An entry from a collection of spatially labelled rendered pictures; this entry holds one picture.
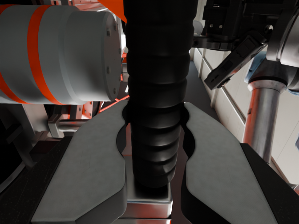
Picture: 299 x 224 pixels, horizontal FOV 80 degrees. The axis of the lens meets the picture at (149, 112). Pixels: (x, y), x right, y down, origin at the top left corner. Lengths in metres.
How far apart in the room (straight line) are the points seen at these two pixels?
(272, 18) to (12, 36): 0.33
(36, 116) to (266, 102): 0.63
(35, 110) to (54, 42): 0.17
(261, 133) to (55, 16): 0.60
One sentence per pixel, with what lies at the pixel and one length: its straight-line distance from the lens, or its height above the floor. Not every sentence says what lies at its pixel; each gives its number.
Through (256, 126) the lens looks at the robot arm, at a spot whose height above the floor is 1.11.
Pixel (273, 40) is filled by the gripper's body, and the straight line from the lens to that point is 0.30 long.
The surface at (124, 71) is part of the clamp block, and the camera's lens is 0.45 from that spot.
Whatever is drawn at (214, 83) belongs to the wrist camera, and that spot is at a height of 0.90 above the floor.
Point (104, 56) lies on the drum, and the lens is 0.23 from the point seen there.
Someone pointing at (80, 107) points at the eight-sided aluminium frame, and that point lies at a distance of 0.55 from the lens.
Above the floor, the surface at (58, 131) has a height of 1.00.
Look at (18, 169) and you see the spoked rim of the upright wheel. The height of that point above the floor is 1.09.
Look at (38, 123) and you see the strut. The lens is 0.39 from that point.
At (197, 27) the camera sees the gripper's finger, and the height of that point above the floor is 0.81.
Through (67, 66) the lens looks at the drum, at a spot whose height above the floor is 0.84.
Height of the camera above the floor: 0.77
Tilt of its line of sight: 33 degrees up
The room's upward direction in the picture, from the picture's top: 179 degrees counter-clockwise
